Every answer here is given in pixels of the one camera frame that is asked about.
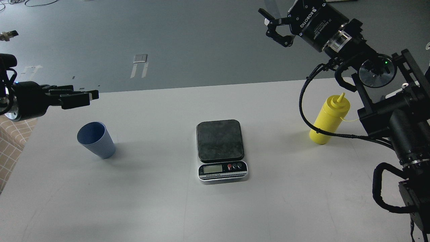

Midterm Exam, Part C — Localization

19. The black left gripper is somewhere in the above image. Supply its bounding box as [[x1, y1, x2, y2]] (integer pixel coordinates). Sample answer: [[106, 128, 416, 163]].
[[12, 81, 99, 120]]

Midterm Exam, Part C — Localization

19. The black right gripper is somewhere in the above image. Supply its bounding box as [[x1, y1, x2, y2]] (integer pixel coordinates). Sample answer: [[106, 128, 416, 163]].
[[258, 0, 350, 53]]

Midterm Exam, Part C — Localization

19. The blue ribbed plastic cup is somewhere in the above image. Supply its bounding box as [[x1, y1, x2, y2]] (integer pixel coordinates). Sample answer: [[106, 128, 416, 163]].
[[77, 122, 116, 159]]

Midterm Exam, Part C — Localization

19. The yellow squeeze bottle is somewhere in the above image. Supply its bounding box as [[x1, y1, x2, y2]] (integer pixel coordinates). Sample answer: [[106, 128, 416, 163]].
[[313, 92, 358, 133]]

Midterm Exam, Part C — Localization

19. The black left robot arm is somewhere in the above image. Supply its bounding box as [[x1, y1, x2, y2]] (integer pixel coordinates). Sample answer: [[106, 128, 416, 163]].
[[0, 53, 99, 122]]

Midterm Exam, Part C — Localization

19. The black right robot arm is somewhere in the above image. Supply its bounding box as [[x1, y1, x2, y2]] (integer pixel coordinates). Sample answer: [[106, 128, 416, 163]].
[[258, 0, 429, 242]]

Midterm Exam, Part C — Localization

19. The black digital kitchen scale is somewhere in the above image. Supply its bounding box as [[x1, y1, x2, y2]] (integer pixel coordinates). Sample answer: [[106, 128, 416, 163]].
[[196, 119, 249, 183]]

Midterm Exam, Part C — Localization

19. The grey floor plate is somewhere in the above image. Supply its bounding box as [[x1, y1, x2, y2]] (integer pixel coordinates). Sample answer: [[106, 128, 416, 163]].
[[133, 54, 148, 64]]

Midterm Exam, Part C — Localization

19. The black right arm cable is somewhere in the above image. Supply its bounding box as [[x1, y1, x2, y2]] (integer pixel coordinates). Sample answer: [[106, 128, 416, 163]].
[[299, 60, 395, 148]]

